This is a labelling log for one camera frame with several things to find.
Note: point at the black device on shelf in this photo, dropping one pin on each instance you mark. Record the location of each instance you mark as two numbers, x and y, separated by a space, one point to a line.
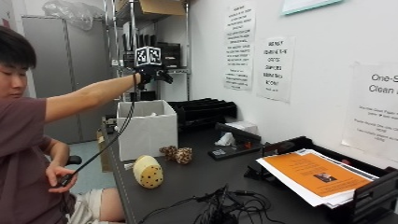
170 55

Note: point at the white marker cube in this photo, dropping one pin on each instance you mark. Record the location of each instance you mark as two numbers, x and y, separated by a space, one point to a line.
147 56

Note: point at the black chair armrest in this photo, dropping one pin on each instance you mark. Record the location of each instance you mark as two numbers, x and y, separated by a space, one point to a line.
74 160

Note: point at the black file organizer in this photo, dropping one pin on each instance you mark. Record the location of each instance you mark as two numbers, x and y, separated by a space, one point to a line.
203 112

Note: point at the the person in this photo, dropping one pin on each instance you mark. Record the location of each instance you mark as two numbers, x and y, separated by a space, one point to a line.
24 149

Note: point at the white fabric storage box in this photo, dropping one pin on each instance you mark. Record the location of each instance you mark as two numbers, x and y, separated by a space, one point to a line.
146 130

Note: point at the yellow cheese soft toy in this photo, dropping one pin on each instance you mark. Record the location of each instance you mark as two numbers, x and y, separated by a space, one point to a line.
147 172

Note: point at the tall white text poster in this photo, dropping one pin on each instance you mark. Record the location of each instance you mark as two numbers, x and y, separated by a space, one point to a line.
239 46

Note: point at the cardboard box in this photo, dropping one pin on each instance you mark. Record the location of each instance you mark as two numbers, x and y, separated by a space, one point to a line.
154 6

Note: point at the small white box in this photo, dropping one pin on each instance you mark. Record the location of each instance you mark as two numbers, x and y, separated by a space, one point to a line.
243 126

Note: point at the spotted brown soft toy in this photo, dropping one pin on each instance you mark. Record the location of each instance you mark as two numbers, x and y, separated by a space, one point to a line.
178 154

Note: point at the crumpled white paper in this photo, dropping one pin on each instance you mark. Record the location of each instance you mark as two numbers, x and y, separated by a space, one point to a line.
225 140

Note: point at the grey metal cabinet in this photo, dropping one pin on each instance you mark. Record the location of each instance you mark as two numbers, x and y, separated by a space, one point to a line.
61 62

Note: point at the white notice with large text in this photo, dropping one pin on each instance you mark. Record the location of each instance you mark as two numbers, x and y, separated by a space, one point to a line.
275 69

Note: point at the black desk hole punch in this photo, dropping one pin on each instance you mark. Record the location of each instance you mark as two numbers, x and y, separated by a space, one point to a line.
237 141

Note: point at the clear plastic bag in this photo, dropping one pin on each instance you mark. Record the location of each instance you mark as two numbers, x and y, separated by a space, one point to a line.
72 12

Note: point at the paper stack with orange sheet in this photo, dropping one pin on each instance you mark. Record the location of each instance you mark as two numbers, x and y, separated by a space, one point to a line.
317 178

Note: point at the black paper tray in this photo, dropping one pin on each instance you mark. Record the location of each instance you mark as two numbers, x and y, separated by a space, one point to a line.
372 193

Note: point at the teal framed wall sheet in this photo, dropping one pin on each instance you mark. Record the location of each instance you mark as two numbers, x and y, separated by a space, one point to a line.
309 4

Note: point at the large white wall notice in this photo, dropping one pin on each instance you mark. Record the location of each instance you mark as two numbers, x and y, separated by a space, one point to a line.
372 112

